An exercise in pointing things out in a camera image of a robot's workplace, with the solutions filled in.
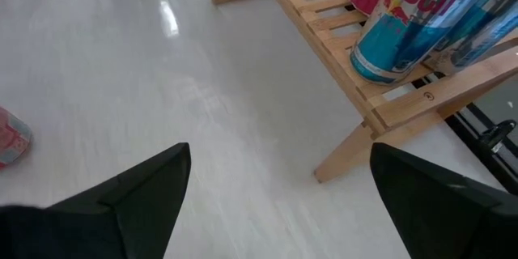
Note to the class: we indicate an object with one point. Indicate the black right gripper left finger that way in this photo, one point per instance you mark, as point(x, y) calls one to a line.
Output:
point(133, 210)

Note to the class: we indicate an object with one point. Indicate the silver blue Red Bull can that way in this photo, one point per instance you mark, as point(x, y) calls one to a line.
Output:
point(485, 36)
point(396, 36)

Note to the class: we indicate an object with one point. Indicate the black aluminium table frame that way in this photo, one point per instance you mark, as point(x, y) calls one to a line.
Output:
point(502, 174)

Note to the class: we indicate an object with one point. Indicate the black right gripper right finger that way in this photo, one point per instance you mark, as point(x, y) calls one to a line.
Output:
point(437, 218)

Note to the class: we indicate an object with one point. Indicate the slatted wooden shelf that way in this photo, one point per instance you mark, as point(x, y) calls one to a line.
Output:
point(328, 24)

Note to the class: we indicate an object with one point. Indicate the red Fanta strawberry can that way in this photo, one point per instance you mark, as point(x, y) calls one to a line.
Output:
point(12, 137)

